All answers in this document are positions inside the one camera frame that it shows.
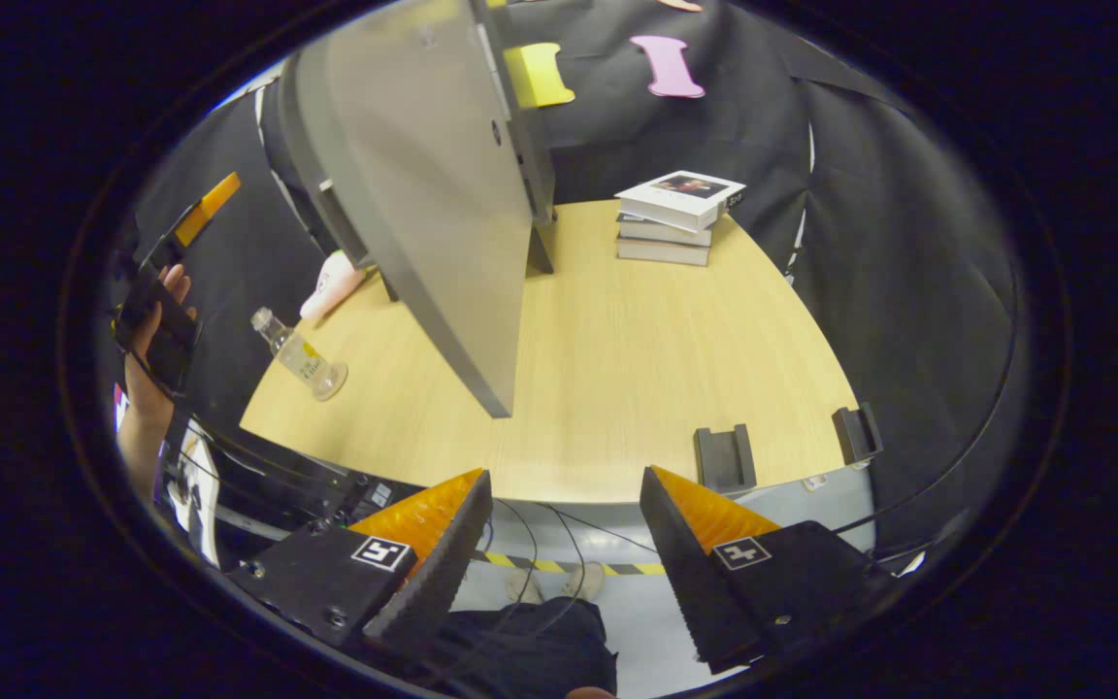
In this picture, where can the white panel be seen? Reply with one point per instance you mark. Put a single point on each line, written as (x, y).
(192, 495)

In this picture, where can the clear glass bottle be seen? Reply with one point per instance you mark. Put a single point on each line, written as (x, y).
(302, 357)

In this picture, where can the black equipment under table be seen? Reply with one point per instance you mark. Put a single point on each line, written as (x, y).
(278, 476)

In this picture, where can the white photo cover book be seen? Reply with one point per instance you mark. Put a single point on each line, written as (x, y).
(680, 194)

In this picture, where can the black backdrop cloth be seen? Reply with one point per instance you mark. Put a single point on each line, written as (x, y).
(908, 243)

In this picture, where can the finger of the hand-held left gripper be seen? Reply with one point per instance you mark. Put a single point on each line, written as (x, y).
(205, 209)

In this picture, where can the person's dark trousers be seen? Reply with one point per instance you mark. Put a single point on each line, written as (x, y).
(520, 650)

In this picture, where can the dark cover book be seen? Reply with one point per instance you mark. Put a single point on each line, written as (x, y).
(661, 253)
(661, 233)

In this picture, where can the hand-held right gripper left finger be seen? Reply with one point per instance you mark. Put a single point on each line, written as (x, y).
(443, 573)

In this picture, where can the pink plush toy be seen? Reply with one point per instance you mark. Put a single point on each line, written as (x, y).
(331, 286)

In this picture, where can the yellow black floor tape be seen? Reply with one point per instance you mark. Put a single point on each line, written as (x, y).
(559, 565)

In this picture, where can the black u-shaped holder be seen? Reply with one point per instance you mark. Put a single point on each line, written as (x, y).
(855, 437)
(724, 466)

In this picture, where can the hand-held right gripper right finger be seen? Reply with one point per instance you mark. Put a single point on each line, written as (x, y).
(690, 582)

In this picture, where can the white shoe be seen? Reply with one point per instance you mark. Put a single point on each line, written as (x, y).
(585, 581)

